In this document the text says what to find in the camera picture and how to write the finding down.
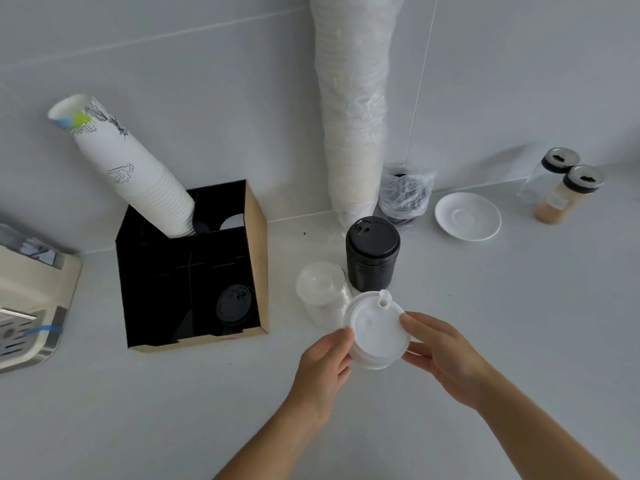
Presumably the empty glass jar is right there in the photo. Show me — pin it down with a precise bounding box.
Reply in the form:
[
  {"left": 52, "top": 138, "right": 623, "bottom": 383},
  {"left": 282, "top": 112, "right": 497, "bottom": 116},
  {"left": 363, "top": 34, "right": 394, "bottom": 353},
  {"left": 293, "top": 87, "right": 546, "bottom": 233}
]
[{"left": 517, "top": 147, "right": 581, "bottom": 206}]

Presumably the black cup with lid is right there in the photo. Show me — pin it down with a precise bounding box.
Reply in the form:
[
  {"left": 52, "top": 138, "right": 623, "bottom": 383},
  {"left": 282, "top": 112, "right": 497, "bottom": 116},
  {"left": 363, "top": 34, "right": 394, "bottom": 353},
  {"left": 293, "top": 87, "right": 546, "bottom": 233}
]
[{"left": 345, "top": 216, "right": 401, "bottom": 292}]

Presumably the person's right hand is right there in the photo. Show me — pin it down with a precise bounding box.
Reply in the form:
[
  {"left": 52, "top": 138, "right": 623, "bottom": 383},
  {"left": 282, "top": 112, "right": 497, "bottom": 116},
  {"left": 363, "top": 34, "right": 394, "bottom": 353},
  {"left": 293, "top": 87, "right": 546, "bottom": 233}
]
[{"left": 399, "top": 312, "right": 497, "bottom": 411}]

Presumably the person's left hand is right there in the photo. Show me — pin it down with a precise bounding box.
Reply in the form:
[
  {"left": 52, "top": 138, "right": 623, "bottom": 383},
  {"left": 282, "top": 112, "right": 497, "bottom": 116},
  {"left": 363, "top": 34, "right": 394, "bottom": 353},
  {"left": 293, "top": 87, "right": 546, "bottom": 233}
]
[{"left": 292, "top": 328, "right": 356, "bottom": 426}]

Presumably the jar of brown powder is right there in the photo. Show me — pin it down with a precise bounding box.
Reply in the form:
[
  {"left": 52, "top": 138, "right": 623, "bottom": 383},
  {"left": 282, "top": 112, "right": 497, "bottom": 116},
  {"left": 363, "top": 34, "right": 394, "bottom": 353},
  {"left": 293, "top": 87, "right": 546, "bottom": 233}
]
[{"left": 532, "top": 165, "right": 607, "bottom": 226}]

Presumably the plastic bag of black lids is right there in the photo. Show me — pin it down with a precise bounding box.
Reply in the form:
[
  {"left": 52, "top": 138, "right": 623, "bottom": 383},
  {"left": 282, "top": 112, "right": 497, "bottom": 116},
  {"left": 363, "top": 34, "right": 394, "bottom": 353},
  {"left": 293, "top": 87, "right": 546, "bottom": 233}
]
[{"left": 378, "top": 164, "right": 437, "bottom": 226}]

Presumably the stack of printed paper cups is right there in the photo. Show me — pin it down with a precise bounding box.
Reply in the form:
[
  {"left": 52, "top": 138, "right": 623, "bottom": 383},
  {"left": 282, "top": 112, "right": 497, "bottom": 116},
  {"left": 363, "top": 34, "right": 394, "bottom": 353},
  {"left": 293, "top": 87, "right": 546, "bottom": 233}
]
[{"left": 47, "top": 93, "right": 196, "bottom": 239}]

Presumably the black cup lid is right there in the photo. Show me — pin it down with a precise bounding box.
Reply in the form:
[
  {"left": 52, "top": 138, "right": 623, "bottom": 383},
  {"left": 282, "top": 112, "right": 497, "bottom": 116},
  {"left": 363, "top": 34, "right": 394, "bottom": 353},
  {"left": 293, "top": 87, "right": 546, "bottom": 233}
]
[{"left": 215, "top": 284, "right": 256, "bottom": 326}]

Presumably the tall sleeve of white lids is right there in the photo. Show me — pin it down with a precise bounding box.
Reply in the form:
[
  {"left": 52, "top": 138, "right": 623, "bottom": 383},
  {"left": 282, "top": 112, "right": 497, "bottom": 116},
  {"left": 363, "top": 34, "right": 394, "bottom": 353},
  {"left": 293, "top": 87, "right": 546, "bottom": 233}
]
[{"left": 308, "top": 0, "right": 406, "bottom": 231}]

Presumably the white plastic cup lid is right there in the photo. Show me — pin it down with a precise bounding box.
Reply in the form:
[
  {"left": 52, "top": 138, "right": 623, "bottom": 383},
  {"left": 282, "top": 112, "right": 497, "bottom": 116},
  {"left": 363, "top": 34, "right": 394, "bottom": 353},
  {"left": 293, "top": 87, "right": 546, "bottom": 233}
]
[{"left": 344, "top": 290, "right": 412, "bottom": 370}]

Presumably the black cardboard organiser box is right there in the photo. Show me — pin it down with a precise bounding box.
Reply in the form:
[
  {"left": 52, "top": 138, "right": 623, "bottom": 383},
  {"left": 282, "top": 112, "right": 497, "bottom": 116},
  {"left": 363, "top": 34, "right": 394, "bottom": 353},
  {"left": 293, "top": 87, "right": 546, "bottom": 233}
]
[{"left": 115, "top": 180, "right": 272, "bottom": 354}]

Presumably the person's right forearm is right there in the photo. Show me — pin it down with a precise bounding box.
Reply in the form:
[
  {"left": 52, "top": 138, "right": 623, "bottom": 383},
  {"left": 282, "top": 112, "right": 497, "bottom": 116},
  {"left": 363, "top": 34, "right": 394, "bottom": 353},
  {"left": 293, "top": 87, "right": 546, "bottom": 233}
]
[{"left": 471, "top": 371, "right": 622, "bottom": 480}]

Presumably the beige coffee machine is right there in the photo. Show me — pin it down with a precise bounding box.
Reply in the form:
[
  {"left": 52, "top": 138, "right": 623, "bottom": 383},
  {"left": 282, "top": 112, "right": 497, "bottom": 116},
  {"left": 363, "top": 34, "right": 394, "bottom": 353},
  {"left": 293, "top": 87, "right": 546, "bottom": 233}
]
[{"left": 0, "top": 223, "right": 84, "bottom": 374}]

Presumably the clear plastic cup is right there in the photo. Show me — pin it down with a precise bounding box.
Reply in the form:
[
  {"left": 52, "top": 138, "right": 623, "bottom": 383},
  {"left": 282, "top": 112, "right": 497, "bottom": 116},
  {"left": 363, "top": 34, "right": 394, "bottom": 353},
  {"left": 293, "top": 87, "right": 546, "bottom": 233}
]
[{"left": 295, "top": 261, "right": 357, "bottom": 328}]

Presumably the white saucer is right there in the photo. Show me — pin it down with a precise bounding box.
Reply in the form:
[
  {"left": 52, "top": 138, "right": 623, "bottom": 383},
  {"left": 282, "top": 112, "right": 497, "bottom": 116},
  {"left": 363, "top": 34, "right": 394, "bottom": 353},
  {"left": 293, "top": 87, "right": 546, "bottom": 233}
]
[{"left": 434, "top": 192, "right": 502, "bottom": 243}]

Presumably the person's left forearm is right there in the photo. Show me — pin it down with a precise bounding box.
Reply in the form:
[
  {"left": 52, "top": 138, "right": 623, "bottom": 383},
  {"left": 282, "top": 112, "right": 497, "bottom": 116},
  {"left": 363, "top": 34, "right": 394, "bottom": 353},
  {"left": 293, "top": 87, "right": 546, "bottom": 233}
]
[{"left": 214, "top": 392, "right": 327, "bottom": 480}]

